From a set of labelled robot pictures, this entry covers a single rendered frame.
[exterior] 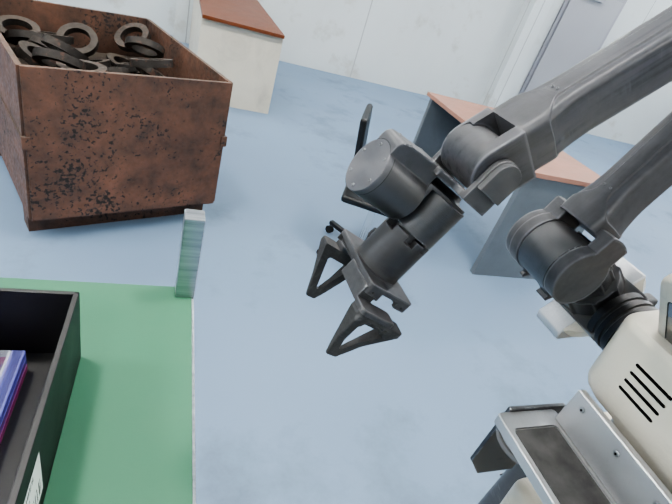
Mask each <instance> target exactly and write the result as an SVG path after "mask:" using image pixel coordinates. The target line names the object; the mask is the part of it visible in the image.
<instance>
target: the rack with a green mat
mask: <svg viewBox="0 0 672 504"><path fill-rule="evenodd" d="M204 228H205V211H203V210H194V209H185V210H184V217H183V225H182V233H181V242H180V250H179V258H178V267H177V275H176V283H175V287H172V286H153V285H134V284H115V283H97V282H78V281H59V280H40V279H21V278H2V277H0V288H17V289H36V290H55V291H74V292H79V296H80V338H81V358H80V362H79V366H78V369H77V373H76V377H75V381H74V385H73V389H72V393H71V397H70V401H69V405H68V409H67V412H66V416H65V420H64V424H63V428H62V432H61V436H60V440H59V444H58V448H57V452H56V455H55V459H54V463H53V467H52V471H51V475H50V479H49V483H48V487H47V491H46V495H45V499H44V502H43V504H196V455H195V364H194V294H195V288H196V281H197V274H198V268H199V261H200V254H201V248H202V241H203V235H204Z"/></svg>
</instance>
